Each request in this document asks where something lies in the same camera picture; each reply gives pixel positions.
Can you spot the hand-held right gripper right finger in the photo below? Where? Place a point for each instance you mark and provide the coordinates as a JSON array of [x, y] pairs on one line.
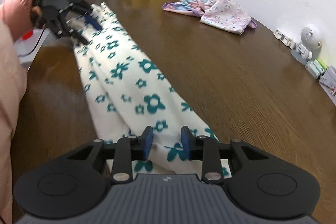
[[186, 143]]

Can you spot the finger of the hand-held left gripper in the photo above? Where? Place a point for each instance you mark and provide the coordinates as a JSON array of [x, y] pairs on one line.
[[74, 35], [93, 22]]

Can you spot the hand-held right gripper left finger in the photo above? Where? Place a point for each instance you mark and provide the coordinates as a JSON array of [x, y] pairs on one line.
[[148, 143]]

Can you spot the cream green-flowered garment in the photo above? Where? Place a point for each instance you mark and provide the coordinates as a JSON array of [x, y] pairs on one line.
[[126, 74]]

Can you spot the pink floral garment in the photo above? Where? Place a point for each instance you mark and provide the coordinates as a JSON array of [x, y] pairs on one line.
[[225, 14]]

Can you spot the person's left forearm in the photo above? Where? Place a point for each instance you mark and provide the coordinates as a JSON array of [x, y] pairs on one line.
[[8, 82]]

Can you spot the person's left hand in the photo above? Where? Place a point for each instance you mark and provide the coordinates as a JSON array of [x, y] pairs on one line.
[[23, 6]]

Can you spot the small red object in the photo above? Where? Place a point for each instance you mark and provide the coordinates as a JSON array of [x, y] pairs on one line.
[[27, 35]]

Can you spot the green white small box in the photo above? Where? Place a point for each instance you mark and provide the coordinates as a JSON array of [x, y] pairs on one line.
[[322, 64], [313, 69]]

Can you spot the grey printed tin box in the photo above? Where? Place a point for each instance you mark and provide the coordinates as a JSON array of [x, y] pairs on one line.
[[330, 85]]

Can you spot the white astronaut speaker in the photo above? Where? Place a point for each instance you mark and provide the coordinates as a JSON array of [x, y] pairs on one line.
[[311, 35]]

